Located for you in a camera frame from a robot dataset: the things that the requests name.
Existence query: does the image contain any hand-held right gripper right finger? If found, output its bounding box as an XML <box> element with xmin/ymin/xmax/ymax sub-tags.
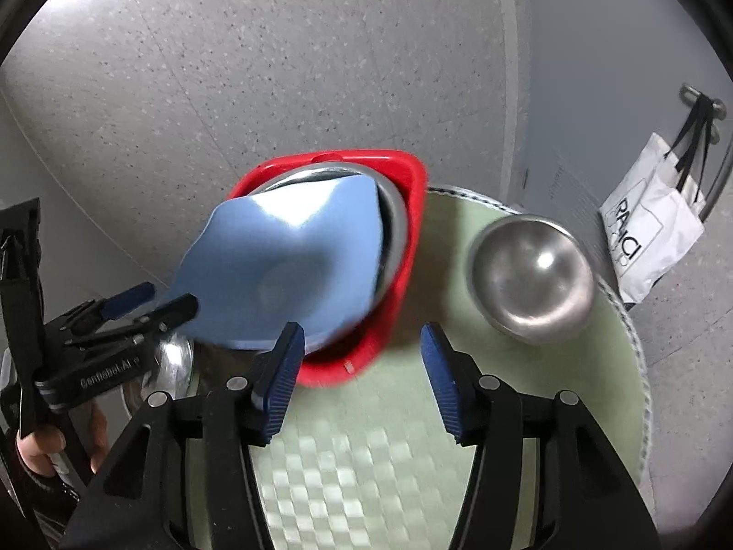
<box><xmin>420</xmin><ymin>322</ymin><xmax>661</xmax><ymax>550</ymax></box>

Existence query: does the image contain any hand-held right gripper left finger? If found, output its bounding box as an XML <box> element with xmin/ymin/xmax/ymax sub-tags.
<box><xmin>60</xmin><ymin>322</ymin><xmax>306</xmax><ymax>550</ymax></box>

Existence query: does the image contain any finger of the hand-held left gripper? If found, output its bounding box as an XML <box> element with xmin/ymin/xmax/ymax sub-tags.
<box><xmin>127</xmin><ymin>293</ymin><xmax>199</xmax><ymax>334</ymax></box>
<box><xmin>93</xmin><ymin>282</ymin><xmax>157</xmax><ymax>323</ymax></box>

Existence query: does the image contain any red plastic basin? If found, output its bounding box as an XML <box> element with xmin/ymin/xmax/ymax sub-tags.
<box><xmin>228</xmin><ymin>149</ymin><xmax>430</xmax><ymax>389</ymax></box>

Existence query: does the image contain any person's left forearm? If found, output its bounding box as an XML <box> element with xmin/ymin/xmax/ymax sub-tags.
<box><xmin>0</xmin><ymin>447</ymin><xmax>84</xmax><ymax>548</ymax></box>

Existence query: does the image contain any person's left hand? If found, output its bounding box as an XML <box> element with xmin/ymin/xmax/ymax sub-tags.
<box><xmin>16</xmin><ymin>401</ymin><xmax>111</xmax><ymax>478</ymax></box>

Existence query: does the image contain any shiny steel bowl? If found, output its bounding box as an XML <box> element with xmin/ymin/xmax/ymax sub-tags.
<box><xmin>122</xmin><ymin>332</ymin><xmax>197</xmax><ymax>414</ymax></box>

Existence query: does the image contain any round green woven mat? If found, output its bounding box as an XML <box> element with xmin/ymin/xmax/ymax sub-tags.
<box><xmin>188</xmin><ymin>183</ymin><xmax>652</xmax><ymax>550</ymax></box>

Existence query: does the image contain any round steel bowl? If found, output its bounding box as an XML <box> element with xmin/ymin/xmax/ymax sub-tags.
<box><xmin>466</xmin><ymin>214</ymin><xmax>597</xmax><ymax>346</ymax></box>

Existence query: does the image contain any large steel bowl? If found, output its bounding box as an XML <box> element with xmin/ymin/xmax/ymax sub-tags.
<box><xmin>257</xmin><ymin>161</ymin><xmax>411</xmax><ymax>306</ymax></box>

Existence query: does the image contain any white tote bag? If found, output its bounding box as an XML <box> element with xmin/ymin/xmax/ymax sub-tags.
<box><xmin>598</xmin><ymin>94</ymin><xmax>719</xmax><ymax>306</ymax></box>

